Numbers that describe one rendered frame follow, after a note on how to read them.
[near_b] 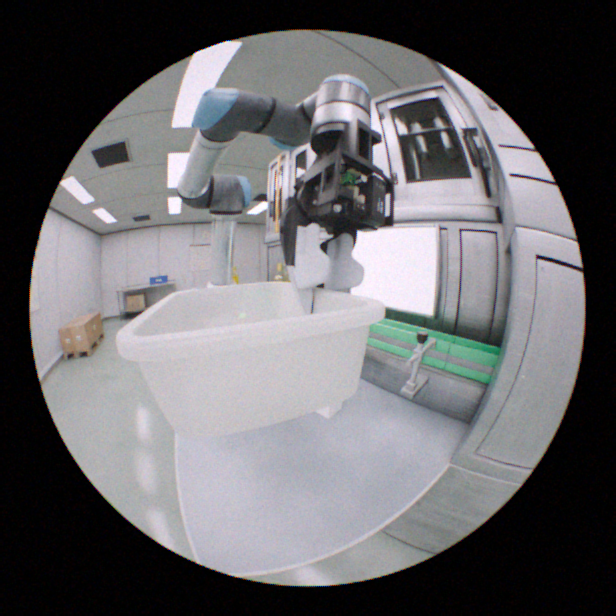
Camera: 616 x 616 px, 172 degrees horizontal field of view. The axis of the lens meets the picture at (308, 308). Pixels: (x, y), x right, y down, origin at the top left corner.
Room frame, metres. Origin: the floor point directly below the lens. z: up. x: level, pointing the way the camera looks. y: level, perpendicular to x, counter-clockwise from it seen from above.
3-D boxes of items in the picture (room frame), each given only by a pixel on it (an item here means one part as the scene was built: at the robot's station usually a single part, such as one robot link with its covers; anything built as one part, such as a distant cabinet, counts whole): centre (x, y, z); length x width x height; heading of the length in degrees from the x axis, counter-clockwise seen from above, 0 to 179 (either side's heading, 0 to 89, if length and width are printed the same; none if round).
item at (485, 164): (0.34, -0.50, 1.49); 0.21 x 0.05 x 0.21; 127
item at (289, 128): (0.28, 0.03, 1.40); 0.11 x 0.11 x 0.08; 39
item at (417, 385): (0.39, -0.28, 0.90); 0.17 x 0.05 x 0.22; 127
